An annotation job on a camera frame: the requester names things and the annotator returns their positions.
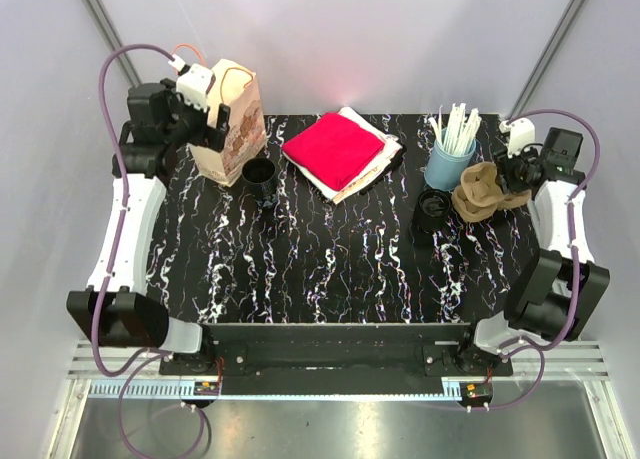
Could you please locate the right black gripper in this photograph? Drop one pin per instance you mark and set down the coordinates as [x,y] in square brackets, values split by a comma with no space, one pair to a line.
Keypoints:
[504,166]

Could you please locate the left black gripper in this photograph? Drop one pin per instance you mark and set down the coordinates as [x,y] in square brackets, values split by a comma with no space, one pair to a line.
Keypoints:
[209,136]

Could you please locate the paper takeout bag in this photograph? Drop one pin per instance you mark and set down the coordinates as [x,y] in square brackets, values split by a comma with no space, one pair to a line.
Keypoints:
[237,87]

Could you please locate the black coffee cup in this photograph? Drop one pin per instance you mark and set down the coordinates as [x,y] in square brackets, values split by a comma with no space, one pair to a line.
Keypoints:
[261,177]

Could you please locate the cardboard cup carrier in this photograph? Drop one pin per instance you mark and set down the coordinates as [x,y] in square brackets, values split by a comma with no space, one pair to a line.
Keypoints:
[480,185]
[471,213]

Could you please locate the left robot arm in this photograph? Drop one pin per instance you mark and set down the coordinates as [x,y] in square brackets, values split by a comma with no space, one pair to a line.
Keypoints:
[114,309]

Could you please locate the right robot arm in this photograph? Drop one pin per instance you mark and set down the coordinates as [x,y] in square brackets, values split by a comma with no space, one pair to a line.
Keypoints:
[559,289]

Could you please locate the blue straw holder cup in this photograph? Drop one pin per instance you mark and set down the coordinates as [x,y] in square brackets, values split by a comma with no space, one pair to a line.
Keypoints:
[443,170]

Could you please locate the black cup lid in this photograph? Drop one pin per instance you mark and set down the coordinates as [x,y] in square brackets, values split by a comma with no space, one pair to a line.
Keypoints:
[432,210]

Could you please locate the stack of napkins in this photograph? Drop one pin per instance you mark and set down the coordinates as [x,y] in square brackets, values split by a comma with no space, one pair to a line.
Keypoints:
[392,150]

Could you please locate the red folded cloth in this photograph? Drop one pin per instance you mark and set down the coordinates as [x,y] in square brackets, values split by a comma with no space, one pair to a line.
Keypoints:
[334,150]

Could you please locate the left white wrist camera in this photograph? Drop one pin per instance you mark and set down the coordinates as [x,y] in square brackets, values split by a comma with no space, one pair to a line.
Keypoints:
[194,83]

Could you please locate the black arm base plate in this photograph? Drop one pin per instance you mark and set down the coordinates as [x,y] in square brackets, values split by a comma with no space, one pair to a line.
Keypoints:
[385,361]

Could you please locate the aluminium frame rail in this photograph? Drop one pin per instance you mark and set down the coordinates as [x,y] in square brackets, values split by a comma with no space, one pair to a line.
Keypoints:
[562,407]

